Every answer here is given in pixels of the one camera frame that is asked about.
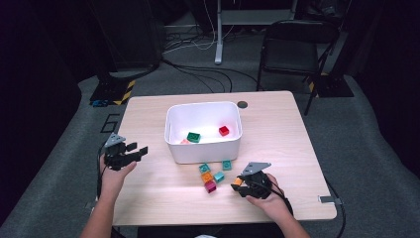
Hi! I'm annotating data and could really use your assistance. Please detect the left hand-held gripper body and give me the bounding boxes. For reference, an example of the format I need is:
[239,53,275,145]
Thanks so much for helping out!
[104,132,138,172]

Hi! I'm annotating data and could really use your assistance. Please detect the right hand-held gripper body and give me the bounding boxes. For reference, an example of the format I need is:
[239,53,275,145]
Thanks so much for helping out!
[241,161,273,200]

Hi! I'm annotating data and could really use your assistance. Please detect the white plastic bin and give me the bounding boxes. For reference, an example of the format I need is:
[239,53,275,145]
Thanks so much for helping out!
[163,100,244,165]

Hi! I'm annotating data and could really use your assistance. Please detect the green toy block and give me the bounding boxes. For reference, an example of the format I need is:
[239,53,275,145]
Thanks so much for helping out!
[186,131,202,144]

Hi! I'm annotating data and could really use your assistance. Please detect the person's right hand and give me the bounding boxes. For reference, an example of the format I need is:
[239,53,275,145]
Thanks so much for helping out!
[246,173,293,221]

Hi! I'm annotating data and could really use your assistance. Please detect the person's left hand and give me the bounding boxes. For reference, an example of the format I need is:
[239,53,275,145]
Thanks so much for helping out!
[98,158,138,201]

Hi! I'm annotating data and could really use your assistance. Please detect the black yellow striped stand base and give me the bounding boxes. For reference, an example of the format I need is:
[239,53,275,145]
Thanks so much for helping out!
[89,73,137,107]

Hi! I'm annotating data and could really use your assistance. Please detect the black folding chair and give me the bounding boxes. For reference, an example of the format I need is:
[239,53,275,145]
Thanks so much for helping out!
[257,19,341,117]

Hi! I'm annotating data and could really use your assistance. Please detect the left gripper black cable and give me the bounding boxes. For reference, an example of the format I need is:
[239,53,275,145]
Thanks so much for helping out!
[95,148,109,200]

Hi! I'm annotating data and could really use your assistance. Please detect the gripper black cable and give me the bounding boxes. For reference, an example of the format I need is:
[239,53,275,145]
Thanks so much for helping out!
[263,179,347,238]
[95,148,109,200]

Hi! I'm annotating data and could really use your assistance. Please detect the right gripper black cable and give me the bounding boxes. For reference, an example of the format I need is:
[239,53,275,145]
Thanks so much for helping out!
[263,179,347,238]

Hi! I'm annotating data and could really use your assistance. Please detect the black floor cable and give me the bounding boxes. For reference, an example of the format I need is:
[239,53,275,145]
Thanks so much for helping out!
[161,59,262,94]

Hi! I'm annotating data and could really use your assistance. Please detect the white floor cable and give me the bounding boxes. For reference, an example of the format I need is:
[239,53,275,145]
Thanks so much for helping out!
[162,0,239,56]

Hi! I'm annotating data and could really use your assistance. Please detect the white desk frame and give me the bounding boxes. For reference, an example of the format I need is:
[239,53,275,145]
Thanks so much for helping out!
[214,0,298,65]

